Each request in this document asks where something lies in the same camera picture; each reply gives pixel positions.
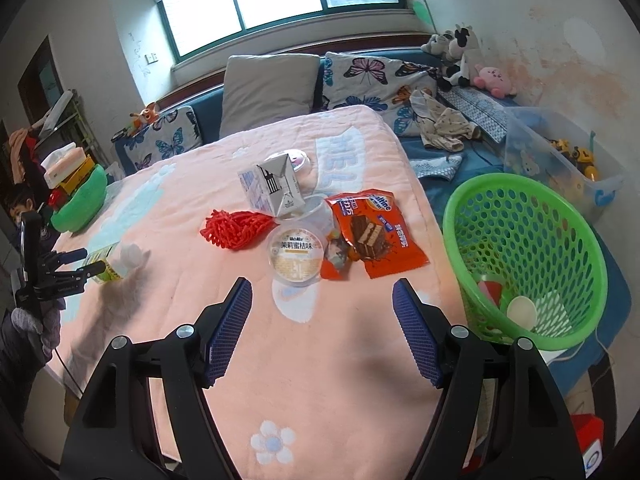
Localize butterfly cushion left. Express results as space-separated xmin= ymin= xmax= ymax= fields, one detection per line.
xmin=112 ymin=106 xmax=203 ymax=176

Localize clear toy storage box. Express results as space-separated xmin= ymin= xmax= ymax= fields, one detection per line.
xmin=504 ymin=107 xmax=624 ymax=222

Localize child in background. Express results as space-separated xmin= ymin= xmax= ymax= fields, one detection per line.
xmin=4 ymin=183 xmax=51 ymax=252

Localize white milk carton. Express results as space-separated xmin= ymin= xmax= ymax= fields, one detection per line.
xmin=238 ymin=154 xmax=305 ymax=218

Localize yellow toy truck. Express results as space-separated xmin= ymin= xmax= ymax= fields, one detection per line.
xmin=549 ymin=139 xmax=600 ymax=182

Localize beige crumpled clothes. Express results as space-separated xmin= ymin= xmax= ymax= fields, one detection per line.
xmin=410 ymin=90 xmax=480 ymax=153

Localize butterfly cushion right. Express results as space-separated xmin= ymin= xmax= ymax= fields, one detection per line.
xmin=321 ymin=52 xmax=439 ymax=136

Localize white paper cup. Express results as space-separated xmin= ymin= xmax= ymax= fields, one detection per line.
xmin=506 ymin=296 xmax=538 ymax=332

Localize fox plush toy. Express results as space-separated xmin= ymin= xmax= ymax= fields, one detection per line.
xmin=130 ymin=102 xmax=158 ymax=132

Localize pink plush toy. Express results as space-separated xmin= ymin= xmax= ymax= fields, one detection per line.
xmin=473 ymin=64 xmax=518 ymax=99

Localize blue sofa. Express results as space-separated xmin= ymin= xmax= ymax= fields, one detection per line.
xmin=112 ymin=46 xmax=632 ymax=396

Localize clear lemon juice bottle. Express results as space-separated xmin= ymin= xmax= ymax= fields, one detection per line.
xmin=82 ymin=242 xmax=144 ymax=283

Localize patterned grey cloth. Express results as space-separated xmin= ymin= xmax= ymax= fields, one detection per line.
xmin=439 ymin=87 xmax=508 ymax=144

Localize butterfly cushion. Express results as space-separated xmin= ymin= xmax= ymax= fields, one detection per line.
xmin=112 ymin=106 xmax=203 ymax=176
xmin=321 ymin=52 xmax=439 ymax=136

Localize grey gloved left hand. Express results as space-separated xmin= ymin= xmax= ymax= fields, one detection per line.
xmin=1 ymin=299 xmax=65 ymax=387

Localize green plastic basket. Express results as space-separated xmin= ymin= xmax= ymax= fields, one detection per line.
xmin=442 ymin=174 xmax=608 ymax=351

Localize green bowl with boxes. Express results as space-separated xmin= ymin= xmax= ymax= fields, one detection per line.
xmin=42 ymin=142 xmax=107 ymax=233

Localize red clear plastic cup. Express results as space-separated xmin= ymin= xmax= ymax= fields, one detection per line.
xmin=477 ymin=273 xmax=506 ymax=307

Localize cow plush toy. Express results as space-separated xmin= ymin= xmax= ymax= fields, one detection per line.
xmin=421 ymin=24 xmax=484 ymax=91

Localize red mesh net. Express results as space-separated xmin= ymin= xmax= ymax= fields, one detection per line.
xmin=200 ymin=209 xmax=278 ymax=252

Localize orange wafer snack wrapper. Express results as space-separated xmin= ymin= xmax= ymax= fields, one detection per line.
xmin=326 ymin=188 xmax=428 ymax=278

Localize round peel-off lid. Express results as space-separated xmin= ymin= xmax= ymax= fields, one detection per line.
xmin=288 ymin=148 xmax=311 ymax=174

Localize grey pillow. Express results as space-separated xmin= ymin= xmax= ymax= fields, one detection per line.
xmin=219 ymin=53 xmax=320 ymax=138

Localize pink quilted table cover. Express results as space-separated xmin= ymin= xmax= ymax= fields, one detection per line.
xmin=49 ymin=105 xmax=465 ymax=479

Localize clear pudding cup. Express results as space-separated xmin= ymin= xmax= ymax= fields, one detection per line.
xmin=267 ymin=194 xmax=334 ymax=287

